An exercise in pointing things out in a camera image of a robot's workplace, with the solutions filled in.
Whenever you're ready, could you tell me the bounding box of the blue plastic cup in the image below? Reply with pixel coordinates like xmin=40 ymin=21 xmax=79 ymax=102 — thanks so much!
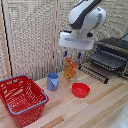
xmin=46 ymin=72 xmax=60 ymax=92

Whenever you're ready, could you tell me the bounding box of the red plastic shopping basket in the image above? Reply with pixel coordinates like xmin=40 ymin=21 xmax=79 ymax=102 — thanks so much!
xmin=0 ymin=74 xmax=50 ymax=128

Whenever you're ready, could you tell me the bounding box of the woven folding screen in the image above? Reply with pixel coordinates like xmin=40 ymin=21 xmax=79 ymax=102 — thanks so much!
xmin=0 ymin=0 xmax=128 ymax=83

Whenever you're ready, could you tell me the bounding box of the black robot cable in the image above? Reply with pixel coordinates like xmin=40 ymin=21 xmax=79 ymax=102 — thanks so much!
xmin=121 ymin=32 xmax=128 ymax=42

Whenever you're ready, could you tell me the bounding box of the black toaster oven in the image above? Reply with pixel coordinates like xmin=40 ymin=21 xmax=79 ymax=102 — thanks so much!
xmin=92 ymin=37 xmax=128 ymax=80

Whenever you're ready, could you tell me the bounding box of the red plastic bowl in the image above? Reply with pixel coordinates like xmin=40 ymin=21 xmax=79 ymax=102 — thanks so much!
xmin=71 ymin=82 xmax=91 ymax=99

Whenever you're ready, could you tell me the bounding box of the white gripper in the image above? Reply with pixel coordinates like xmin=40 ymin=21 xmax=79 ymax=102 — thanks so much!
xmin=58 ymin=30 xmax=96 ymax=61

